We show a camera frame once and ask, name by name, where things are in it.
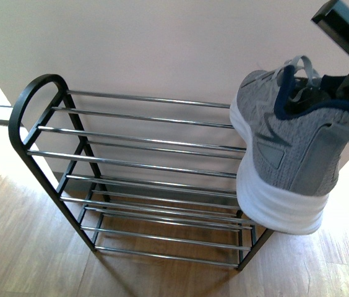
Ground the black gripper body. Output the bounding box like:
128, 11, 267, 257
311, 0, 349, 55

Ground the grey knit sneaker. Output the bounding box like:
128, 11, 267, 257
230, 55, 349, 235

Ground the black metal shoe rack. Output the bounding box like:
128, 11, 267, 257
9, 74, 273, 270

